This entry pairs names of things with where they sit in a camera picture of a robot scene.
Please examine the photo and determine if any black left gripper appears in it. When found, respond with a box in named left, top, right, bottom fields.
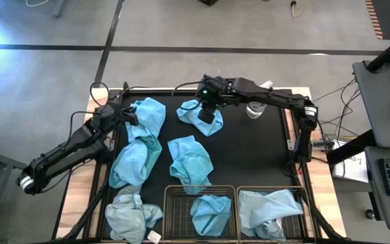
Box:
left=93, top=101, right=140, bottom=131

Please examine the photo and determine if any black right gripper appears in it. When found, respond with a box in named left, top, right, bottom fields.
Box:
left=196, top=75, right=238, bottom=125

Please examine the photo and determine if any blue microfiber towel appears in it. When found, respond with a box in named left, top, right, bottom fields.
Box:
left=125, top=97, right=167, bottom=144
left=167, top=135, right=215, bottom=196
left=190, top=194, right=232, bottom=237
left=176, top=99, right=224, bottom=138
left=108, top=136, right=163, bottom=190

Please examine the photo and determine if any pale grey microfiber towel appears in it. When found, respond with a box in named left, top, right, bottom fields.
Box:
left=104, top=184, right=164, bottom=244
left=238, top=188, right=305, bottom=235
left=247, top=218, right=286, bottom=242

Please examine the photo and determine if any clear plastic spray bottle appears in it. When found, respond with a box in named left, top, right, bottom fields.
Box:
left=245, top=80, right=274, bottom=120

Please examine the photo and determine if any black table mat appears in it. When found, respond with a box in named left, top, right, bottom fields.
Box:
left=112, top=90, right=296, bottom=242

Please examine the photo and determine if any grey furniture leg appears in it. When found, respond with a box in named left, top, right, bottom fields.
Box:
left=51, top=0, right=68, bottom=18

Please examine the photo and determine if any black desk leg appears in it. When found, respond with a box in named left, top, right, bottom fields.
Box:
left=326, top=129, right=378, bottom=166

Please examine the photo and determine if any white paper sheet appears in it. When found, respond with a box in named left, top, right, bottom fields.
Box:
left=330, top=139, right=369, bottom=184

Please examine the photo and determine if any grey desk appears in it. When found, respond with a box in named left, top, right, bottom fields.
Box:
left=352, top=60, right=390, bottom=149
left=364, top=146, right=390, bottom=232

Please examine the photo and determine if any black round pole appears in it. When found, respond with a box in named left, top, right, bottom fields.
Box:
left=366, top=29, right=390, bottom=73

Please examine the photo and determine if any gold wire basket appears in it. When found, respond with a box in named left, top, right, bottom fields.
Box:
left=236, top=185, right=313, bottom=242
left=162, top=184, right=239, bottom=242

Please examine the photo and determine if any yellow cable with plug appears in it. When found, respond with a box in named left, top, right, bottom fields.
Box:
left=290, top=0, right=313, bottom=20

